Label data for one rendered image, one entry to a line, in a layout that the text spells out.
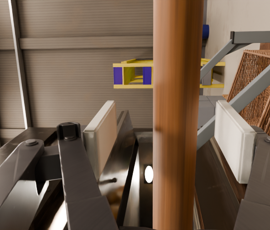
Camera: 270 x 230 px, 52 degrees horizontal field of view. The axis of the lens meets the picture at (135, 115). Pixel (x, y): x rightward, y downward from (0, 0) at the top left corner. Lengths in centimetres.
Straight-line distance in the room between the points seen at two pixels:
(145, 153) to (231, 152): 166
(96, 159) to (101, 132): 2
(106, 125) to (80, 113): 832
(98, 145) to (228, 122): 8
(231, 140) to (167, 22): 8
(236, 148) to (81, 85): 816
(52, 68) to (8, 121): 226
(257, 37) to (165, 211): 92
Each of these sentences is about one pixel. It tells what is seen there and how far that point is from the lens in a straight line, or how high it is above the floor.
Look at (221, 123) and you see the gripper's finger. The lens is 20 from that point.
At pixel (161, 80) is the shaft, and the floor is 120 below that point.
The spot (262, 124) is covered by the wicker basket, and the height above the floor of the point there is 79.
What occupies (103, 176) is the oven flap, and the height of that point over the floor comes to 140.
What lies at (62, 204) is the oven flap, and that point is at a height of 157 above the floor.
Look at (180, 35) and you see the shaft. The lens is 17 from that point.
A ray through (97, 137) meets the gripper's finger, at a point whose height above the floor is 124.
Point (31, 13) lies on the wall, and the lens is 867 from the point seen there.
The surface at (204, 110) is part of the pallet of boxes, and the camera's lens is 408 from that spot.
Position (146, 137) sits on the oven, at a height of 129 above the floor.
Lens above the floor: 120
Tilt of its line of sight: 5 degrees up
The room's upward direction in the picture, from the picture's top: 90 degrees counter-clockwise
